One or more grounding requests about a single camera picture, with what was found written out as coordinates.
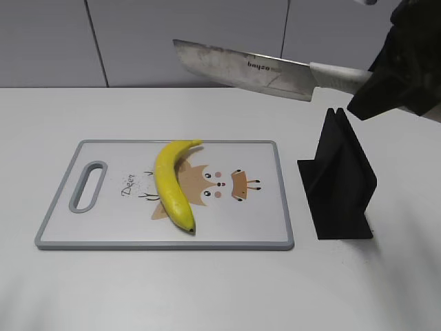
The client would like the black knife stand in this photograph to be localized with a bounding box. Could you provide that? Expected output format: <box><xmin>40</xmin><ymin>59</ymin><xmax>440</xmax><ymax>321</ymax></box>
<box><xmin>297</xmin><ymin>108</ymin><xmax>377</xmax><ymax>240</ymax></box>

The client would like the white handled kitchen knife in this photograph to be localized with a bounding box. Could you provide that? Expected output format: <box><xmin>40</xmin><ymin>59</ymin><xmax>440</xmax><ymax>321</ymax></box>
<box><xmin>173</xmin><ymin>39</ymin><xmax>371</xmax><ymax>102</ymax></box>

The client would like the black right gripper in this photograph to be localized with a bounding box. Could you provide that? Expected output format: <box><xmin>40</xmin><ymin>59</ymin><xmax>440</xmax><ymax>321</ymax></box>
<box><xmin>347</xmin><ymin>1</ymin><xmax>440</xmax><ymax>121</ymax></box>

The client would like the grey rimmed deer cutting board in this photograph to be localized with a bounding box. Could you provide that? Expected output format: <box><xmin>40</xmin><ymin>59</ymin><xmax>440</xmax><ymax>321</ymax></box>
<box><xmin>34</xmin><ymin>140</ymin><xmax>294</xmax><ymax>250</ymax></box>

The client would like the yellow plastic banana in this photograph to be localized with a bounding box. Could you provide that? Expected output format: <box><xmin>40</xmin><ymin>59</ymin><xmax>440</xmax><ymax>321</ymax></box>
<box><xmin>154</xmin><ymin>139</ymin><xmax>203</xmax><ymax>232</ymax></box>

